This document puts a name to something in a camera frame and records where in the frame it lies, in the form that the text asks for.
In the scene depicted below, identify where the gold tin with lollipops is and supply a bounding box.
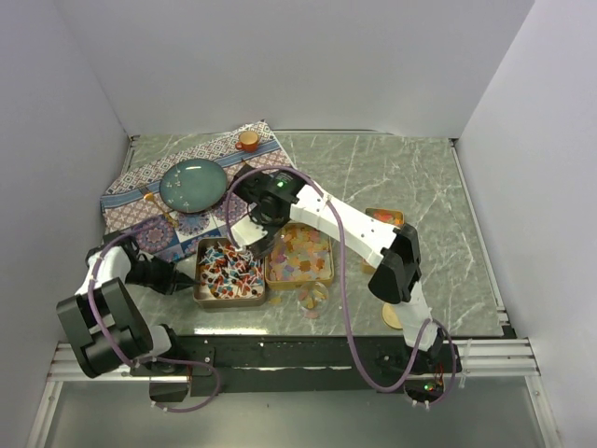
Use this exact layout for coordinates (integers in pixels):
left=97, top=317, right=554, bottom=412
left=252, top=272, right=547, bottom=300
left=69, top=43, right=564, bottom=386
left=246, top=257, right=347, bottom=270
left=193, top=237, right=266, bottom=309

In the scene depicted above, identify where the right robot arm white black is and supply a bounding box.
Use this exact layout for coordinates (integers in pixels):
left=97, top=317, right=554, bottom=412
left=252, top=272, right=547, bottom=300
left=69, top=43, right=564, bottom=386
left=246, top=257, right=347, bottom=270
left=227, top=164, right=446, bottom=372

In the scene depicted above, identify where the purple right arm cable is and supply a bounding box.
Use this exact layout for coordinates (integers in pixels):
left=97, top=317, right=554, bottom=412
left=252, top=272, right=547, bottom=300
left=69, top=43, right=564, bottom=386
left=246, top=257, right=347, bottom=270
left=225, top=166, right=466, bottom=407

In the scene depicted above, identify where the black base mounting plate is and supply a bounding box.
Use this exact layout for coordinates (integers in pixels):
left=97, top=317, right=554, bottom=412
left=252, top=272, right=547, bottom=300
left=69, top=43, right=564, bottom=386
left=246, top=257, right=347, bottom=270
left=132, top=336, right=462, bottom=402

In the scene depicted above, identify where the gold tin with popsicle candies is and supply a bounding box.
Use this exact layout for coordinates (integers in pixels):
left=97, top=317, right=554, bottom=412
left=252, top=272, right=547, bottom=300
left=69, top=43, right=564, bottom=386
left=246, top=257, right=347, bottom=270
left=265, top=222, right=335, bottom=290

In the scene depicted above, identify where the gold fork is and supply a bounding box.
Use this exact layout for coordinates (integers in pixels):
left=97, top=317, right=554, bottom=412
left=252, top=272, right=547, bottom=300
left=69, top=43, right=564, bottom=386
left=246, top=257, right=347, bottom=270
left=139, top=186, right=179, bottom=229

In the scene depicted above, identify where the clear glass jar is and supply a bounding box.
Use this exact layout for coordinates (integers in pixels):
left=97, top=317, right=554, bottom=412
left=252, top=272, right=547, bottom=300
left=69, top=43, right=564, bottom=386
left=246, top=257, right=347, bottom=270
left=298, top=282, right=329, bottom=319

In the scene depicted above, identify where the gold tin with gummy candies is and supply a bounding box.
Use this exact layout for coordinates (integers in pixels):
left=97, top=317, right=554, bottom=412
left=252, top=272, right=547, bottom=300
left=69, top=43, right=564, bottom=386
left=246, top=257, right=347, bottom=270
left=361, top=207, right=406, bottom=274

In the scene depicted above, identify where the orange cup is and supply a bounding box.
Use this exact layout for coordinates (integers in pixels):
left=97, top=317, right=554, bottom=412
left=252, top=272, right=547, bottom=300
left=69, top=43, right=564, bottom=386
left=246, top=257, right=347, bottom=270
left=235, top=131, right=260, bottom=153

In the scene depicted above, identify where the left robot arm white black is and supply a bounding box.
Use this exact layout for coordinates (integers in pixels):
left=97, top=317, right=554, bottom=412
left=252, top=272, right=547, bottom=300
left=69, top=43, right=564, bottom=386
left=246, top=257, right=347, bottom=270
left=56, top=232, right=197, bottom=378

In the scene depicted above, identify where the aluminium rail frame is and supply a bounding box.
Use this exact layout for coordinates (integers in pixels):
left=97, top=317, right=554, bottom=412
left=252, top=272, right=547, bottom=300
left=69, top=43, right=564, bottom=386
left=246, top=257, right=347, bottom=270
left=46, top=339, right=540, bottom=382

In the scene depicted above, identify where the wooden jar lid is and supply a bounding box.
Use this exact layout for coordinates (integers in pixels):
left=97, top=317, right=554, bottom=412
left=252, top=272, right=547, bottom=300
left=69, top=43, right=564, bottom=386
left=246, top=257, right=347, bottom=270
left=382, top=303, right=403, bottom=330

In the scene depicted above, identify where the patterned placemat cloth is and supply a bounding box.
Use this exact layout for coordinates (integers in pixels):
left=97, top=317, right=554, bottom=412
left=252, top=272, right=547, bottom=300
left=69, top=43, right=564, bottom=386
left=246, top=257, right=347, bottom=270
left=100, top=121, right=292, bottom=261

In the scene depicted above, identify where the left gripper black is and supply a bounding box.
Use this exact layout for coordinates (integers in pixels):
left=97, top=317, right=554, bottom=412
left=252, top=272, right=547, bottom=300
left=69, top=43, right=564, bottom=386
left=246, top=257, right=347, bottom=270
left=124, top=257, right=200, bottom=296

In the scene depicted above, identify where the teal ceramic plate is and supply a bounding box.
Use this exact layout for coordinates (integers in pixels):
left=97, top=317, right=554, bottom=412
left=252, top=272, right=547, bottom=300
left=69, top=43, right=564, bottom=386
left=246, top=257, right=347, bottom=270
left=160, top=159, right=228, bottom=214

